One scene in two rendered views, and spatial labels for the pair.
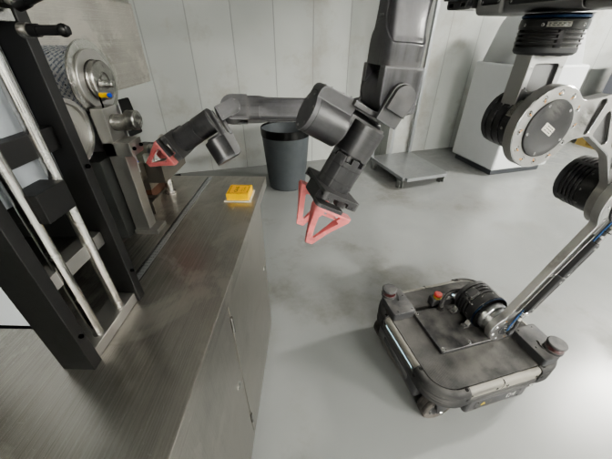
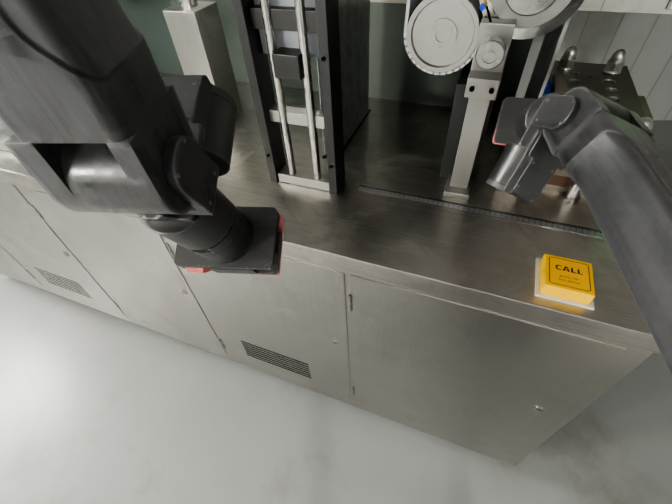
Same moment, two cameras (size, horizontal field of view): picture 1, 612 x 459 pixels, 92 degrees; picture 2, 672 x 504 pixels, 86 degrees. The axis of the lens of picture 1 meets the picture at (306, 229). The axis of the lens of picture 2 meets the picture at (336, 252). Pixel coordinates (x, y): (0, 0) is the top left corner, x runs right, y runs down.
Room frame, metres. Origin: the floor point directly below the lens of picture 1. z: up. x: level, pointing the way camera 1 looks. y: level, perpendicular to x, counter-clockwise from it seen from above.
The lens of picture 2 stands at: (0.65, -0.25, 1.38)
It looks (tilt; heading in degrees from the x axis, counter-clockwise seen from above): 47 degrees down; 113
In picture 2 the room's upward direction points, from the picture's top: 4 degrees counter-clockwise
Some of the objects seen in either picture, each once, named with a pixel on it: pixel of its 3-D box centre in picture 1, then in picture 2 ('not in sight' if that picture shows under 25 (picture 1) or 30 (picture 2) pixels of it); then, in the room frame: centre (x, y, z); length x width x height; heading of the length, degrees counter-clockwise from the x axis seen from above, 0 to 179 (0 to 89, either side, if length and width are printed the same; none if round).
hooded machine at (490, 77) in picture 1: (520, 94); not in sight; (3.52, -2.34, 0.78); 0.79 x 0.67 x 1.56; 105
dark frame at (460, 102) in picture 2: (57, 195); (476, 100); (0.66, 0.61, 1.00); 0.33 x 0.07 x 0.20; 89
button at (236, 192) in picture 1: (239, 192); (565, 278); (0.85, 0.21, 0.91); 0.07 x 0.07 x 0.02; 89
